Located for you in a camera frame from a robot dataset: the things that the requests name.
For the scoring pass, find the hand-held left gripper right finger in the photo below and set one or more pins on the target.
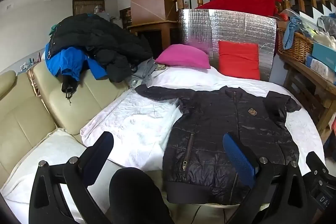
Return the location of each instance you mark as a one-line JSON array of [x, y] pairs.
[[237, 158]]

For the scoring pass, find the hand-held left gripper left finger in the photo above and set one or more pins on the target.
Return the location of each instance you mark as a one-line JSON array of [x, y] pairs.
[[98, 150]]

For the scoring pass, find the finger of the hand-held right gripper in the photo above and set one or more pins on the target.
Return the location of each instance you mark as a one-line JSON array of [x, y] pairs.
[[316, 165]]

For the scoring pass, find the black puffer jacket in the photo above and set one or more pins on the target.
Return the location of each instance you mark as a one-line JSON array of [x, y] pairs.
[[215, 121]]

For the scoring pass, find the white quilted bed cover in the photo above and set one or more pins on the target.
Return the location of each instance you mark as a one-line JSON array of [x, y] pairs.
[[136, 121]]

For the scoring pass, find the cream fleece throw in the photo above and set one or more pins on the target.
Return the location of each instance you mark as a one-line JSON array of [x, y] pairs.
[[47, 150]]

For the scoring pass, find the person's leg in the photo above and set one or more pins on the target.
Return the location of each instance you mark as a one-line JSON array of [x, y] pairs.
[[136, 195]]

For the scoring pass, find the wooden bench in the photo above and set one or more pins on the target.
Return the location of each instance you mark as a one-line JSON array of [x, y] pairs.
[[309, 90]]

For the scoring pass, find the cream leather sofa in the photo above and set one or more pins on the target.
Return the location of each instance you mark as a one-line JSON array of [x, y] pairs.
[[21, 113]]

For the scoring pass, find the grey garment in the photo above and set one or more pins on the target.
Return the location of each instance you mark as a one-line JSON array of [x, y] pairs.
[[144, 69]]

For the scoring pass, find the blue jacket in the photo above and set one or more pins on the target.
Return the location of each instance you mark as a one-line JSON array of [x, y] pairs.
[[68, 61]]

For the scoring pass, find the white box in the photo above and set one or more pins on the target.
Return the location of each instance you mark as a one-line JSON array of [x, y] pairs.
[[320, 69]]

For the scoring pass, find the red pillow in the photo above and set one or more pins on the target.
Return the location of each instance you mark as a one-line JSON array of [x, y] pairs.
[[239, 60]]

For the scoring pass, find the pile of black coats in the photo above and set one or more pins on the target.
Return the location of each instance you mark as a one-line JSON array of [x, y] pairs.
[[105, 40]]

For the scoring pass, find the teal box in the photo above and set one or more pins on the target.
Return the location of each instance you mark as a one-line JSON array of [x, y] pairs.
[[324, 54]]

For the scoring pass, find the pink pillow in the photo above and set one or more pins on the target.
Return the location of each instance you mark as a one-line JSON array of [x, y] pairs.
[[183, 56]]

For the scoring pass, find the wicker basket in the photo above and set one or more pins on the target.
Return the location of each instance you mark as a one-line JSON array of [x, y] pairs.
[[296, 48]]

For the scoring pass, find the silver foil insulation board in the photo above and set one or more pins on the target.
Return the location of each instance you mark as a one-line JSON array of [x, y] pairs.
[[236, 27]]

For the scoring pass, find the blue cloth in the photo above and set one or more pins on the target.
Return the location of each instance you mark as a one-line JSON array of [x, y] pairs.
[[290, 32]]

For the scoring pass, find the pile of plastic bags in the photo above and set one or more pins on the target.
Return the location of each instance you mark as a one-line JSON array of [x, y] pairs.
[[319, 27]]

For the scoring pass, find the red cloth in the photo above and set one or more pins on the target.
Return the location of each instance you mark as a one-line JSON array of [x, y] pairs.
[[244, 1]]

